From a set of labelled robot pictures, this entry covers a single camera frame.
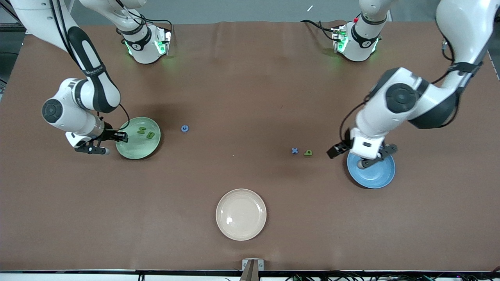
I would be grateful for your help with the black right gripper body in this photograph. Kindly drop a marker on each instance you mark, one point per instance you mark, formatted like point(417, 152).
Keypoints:
point(109, 134)

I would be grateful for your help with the green letter N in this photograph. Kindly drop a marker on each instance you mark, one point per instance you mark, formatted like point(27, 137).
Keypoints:
point(141, 130)

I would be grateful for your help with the green letter q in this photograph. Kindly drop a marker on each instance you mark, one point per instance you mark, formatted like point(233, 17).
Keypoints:
point(310, 151)

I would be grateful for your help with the green letter B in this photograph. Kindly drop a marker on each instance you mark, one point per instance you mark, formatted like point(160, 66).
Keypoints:
point(148, 135)

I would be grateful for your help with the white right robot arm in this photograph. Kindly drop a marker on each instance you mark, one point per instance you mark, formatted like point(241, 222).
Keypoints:
point(66, 117)

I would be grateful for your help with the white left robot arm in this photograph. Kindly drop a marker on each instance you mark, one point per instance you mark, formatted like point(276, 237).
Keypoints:
point(375, 121)

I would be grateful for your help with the light green plate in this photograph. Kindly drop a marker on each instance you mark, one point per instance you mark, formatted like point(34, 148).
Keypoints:
point(136, 150)

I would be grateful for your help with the blue plate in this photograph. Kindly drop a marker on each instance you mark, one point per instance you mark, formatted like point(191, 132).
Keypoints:
point(375, 177)

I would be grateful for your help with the brown table cover sheet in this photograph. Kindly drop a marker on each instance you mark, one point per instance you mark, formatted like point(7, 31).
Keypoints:
point(250, 97)

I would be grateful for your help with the beige plate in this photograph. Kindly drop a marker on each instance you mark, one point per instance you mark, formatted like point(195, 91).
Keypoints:
point(241, 214)

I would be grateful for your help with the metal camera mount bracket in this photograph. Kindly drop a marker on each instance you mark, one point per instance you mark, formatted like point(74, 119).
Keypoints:
point(252, 265)

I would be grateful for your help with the aluminium frame profile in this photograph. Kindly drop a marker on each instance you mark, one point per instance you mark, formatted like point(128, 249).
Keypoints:
point(13, 26)

